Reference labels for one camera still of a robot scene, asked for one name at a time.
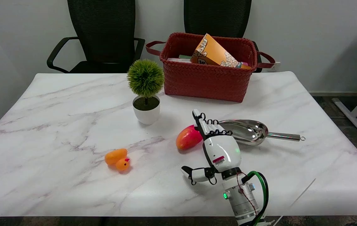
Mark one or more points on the green ball plant white pot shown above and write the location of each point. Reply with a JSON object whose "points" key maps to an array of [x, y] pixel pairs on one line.
{"points": [[146, 94]]}

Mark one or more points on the black mesh office chair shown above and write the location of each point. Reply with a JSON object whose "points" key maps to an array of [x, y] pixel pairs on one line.
{"points": [[217, 18]]}

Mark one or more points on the red woven basket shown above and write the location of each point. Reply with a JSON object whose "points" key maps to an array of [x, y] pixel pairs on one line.
{"points": [[206, 81]]}

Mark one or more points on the white wall socket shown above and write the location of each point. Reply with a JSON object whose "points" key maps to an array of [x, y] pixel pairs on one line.
{"points": [[274, 66]]}

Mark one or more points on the flat white pink box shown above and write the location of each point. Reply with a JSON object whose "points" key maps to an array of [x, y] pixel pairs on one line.
{"points": [[178, 60]]}

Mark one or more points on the orange rubber duck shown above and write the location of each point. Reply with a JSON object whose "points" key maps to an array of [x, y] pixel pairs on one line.
{"points": [[117, 158]]}

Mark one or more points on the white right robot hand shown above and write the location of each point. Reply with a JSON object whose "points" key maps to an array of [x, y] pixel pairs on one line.
{"points": [[221, 150]]}

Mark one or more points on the orange popcorn box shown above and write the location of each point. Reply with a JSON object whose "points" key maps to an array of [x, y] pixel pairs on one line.
{"points": [[213, 53]]}

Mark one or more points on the black office chair with armrests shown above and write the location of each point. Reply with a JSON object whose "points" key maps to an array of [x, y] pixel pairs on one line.
{"points": [[103, 34]]}

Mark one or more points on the shiny metal scoop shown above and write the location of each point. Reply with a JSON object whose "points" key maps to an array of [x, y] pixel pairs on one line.
{"points": [[247, 131]]}

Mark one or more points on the white desk leg frame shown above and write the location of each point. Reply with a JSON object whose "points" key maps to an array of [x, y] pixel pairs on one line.
{"points": [[354, 116]]}

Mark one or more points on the red orange toy mango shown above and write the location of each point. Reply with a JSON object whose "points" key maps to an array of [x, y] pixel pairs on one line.
{"points": [[188, 138]]}

